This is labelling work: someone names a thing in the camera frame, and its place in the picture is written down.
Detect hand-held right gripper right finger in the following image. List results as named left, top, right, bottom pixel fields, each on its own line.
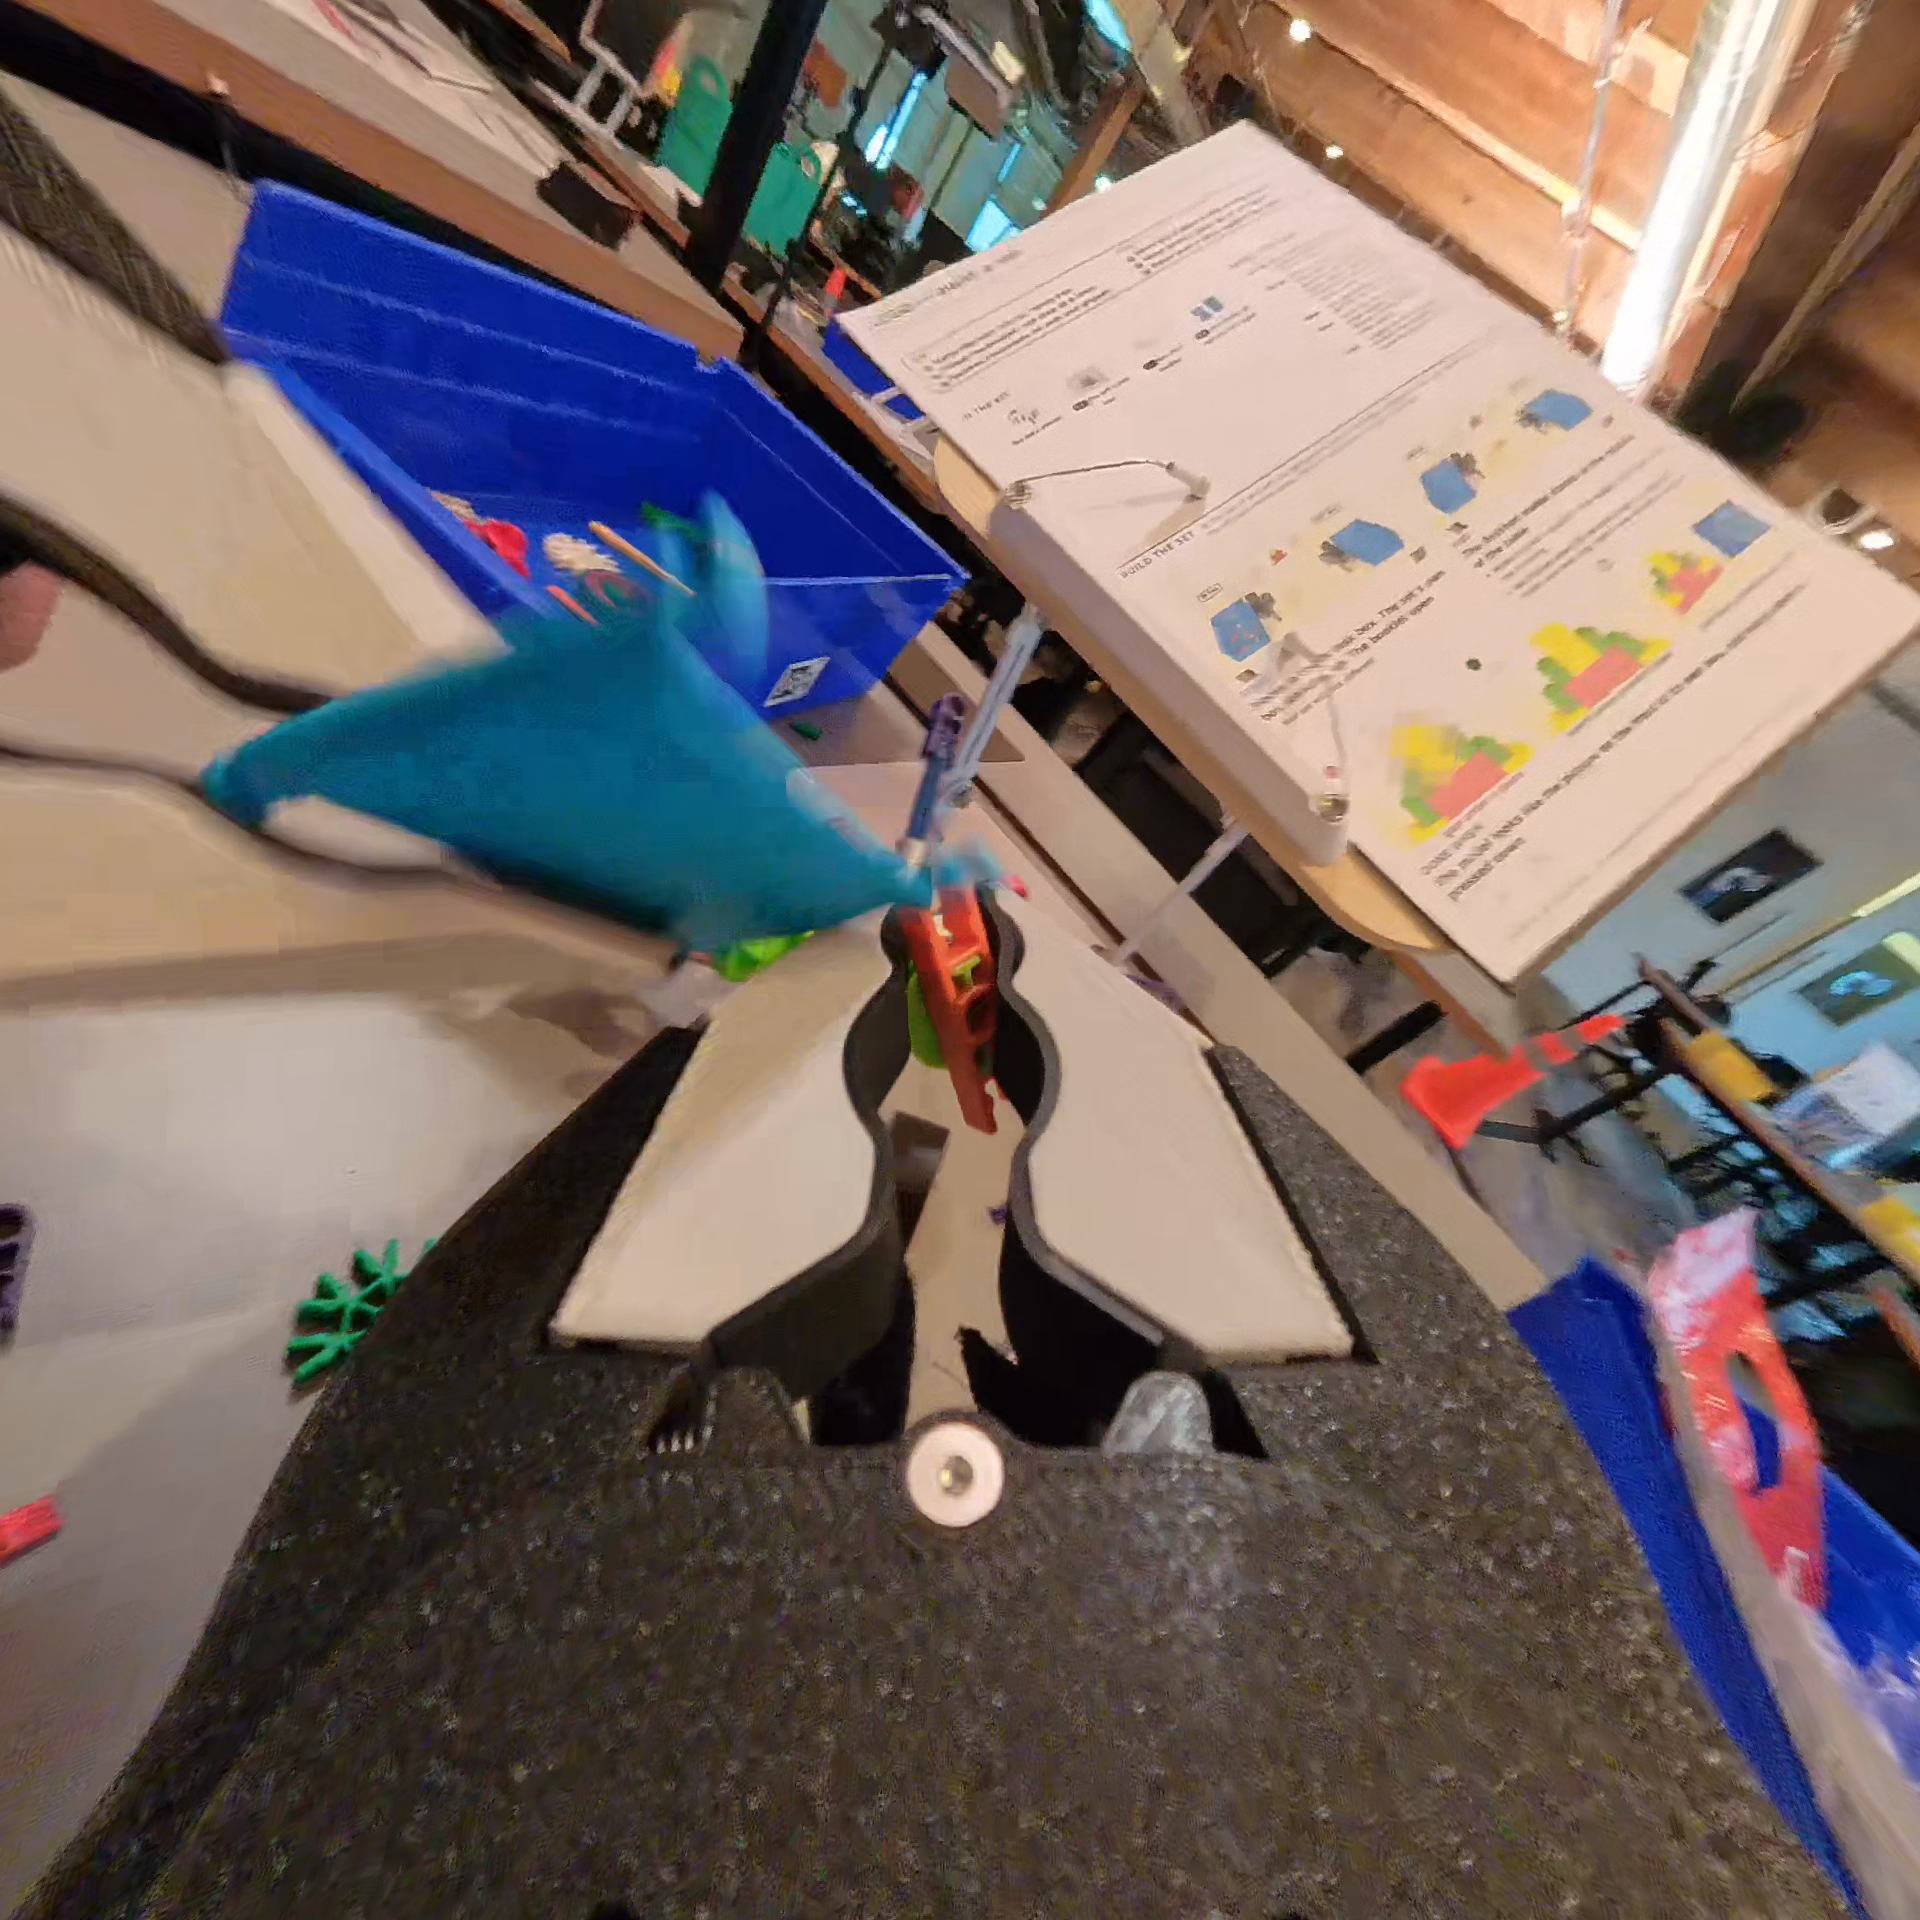
left=989, top=900, right=1360, bottom=1368

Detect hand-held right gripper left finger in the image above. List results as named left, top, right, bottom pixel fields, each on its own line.
left=551, top=907, right=910, bottom=1356

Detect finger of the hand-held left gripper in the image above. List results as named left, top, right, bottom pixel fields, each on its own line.
left=0, top=224, right=509, bottom=713
left=0, top=744, right=684, bottom=992

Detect blue parts bin with tag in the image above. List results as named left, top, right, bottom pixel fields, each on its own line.
left=221, top=180, right=968, bottom=725

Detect lime green toy spool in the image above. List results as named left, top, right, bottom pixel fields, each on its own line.
left=710, top=929, right=950, bottom=1072

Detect green fan toy connector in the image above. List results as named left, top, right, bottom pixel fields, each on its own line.
left=286, top=1234, right=442, bottom=1386

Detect neighbouring grey table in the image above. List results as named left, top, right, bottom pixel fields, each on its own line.
left=0, top=0, right=748, bottom=361

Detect yellow toy rod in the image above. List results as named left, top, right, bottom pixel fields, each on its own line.
left=584, top=517, right=696, bottom=602

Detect small black box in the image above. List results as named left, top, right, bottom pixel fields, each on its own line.
left=536, top=158, right=639, bottom=249

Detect blue bin with papers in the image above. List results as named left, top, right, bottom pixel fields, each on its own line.
left=1506, top=1257, right=1920, bottom=1920

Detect black pole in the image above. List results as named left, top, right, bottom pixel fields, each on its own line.
left=679, top=0, right=836, bottom=253

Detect instruction sheet board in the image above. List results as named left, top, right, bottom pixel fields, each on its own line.
left=832, top=118, right=1920, bottom=988

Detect dark wall picture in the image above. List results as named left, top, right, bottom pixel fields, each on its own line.
left=1799, top=930, right=1920, bottom=1029
left=1679, top=829, right=1824, bottom=923

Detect silver ventilation duct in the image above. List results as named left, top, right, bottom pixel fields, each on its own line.
left=1597, top=0, right=1802, bottom=396

